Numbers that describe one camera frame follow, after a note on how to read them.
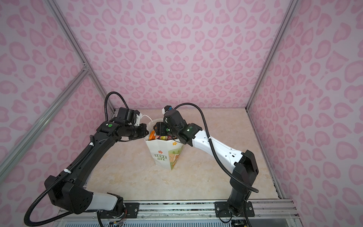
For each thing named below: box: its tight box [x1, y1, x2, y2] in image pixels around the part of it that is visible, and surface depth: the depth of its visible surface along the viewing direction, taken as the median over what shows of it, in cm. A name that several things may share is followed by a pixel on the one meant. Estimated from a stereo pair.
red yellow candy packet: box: [155, 135, 173, 141], surface depth 80 cm
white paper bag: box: [145, 118, 184, 171], surface depth 79 cm
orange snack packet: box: [148, 130, 156, 141], surface depth 80 cm
